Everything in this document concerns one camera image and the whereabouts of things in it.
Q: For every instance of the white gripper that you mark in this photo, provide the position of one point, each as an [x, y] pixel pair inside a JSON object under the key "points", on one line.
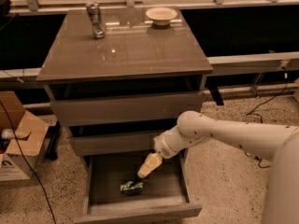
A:
{"points": [[163, 146]]}

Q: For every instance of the crushed green can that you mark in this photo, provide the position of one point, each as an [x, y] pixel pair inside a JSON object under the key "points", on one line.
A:
{"points": [[131, 187]]}

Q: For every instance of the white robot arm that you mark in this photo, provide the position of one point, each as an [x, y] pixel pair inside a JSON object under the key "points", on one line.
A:
{"points": [[278, 144]]}

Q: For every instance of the grey open bottom drawer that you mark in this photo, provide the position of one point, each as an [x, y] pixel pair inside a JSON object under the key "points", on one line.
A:
{"points": [[165, 194]]}

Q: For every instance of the grey top drawer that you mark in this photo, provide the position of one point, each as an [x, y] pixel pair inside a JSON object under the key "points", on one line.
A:
{"points": [[125, 109]]}

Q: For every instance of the grey middle drawer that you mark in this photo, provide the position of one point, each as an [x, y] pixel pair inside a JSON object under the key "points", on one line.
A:
{"points": [[118, 143]]}

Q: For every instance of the grey drawer cabinet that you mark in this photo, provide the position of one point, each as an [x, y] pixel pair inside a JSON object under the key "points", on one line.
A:
{"points": [[134, 58]]}

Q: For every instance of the silver metal can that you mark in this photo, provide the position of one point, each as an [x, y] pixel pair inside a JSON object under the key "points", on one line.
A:
{"points": [[94, 14]]}

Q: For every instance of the black stand leg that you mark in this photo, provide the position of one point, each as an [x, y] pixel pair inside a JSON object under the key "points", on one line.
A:
{"points": [[52, 137]]}

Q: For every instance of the brown cardboard box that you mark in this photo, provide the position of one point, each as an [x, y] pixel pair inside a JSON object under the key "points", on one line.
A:
{"points": [[22, 137]]}

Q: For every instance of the white ceramic bowl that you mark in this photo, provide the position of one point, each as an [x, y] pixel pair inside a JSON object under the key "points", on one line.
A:
{"points": [[161, 16]]}

